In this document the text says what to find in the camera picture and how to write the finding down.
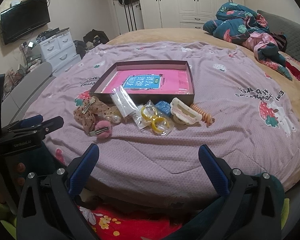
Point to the white built-in wardrobe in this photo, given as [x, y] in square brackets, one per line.
[167, 14]

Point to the wall mounted black television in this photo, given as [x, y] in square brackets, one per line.
[22, 19]

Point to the yellow rings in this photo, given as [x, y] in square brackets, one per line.
[153, 118]

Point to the blue plastic small case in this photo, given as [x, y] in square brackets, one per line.
[164, 107]

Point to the red floral fabric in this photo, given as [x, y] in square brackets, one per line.
[110, 223]

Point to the white packet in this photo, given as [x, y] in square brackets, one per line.
[124, 103]

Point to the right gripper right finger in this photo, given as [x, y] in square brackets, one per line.
[251, 208]

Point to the dark shallow tray box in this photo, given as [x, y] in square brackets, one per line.
[147, 64]

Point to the cream white hair claw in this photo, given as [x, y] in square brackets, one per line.
[183, 114]

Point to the teal floral crumpled quilt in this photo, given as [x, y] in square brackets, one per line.
[242, 26]

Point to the black bag on floor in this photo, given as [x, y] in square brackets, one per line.
[96, 37]

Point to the purple strawberry print blanket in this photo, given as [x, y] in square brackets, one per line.
[149, 107]

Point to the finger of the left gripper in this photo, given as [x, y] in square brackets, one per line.
[25, 123]
[43, 128]

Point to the pink pompom hair clip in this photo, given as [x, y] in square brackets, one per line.
[103, 130]

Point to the pink book in tray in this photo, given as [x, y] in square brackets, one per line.
[150, 81]

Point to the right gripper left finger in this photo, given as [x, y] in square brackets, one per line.
[47, 208]

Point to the person's left hand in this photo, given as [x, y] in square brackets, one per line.
[17, 174]

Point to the white drawer cabinet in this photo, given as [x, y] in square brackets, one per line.
[59, 50]

